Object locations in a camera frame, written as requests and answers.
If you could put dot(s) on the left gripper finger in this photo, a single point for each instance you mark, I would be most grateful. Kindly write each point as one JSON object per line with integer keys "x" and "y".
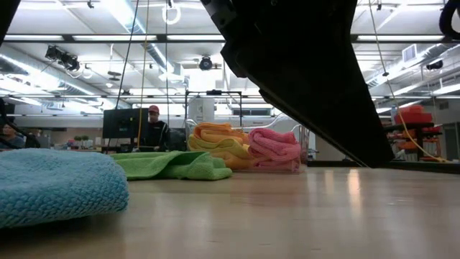
{"x": 323, "y": 100}

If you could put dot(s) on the clear plastic bin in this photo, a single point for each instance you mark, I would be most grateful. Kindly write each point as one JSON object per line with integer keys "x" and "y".
{"x": 305, "y": 144}

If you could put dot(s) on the yellow microfiber towel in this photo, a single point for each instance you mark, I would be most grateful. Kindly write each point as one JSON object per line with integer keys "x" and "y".
{"x": 223, "y": 145}

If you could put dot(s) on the green microfiber towel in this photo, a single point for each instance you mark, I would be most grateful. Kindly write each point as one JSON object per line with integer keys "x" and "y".
{"x": 169, "y": 165}

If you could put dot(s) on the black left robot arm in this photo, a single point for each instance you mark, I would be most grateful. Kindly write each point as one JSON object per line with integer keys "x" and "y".
{"x": 7, "y": 14}

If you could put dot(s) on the blue microfiber towel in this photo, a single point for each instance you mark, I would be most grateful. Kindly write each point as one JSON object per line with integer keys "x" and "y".
{"x": 54, "y": 187}

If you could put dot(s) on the shelf rack with orange bins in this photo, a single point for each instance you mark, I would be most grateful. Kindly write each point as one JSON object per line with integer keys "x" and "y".
{"x": 413, "y": 118}

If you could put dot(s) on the small black ceiling fixture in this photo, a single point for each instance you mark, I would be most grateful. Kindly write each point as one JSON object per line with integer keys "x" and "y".
{"x": 434, "y": 64}

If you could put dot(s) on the person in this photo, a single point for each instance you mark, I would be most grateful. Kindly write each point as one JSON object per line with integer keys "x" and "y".
{"x": 156, "y": 131}
{"x": 10, "y": 136}

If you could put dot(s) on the black monitor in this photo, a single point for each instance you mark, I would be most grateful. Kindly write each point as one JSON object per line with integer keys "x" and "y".
{"x": 125, "y": 123}

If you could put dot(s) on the small potted plants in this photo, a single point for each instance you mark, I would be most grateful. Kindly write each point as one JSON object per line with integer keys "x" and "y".
{"x": 82, "y": 140}

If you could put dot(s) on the dark background equipment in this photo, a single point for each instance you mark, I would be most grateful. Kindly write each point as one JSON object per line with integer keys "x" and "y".
{"x": 32, "y": 142}

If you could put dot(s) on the grey ceiling duct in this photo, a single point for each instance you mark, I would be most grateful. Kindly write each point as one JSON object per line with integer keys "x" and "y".
{"x": 409, "y": 54}
{"x": 54, "y": 77}

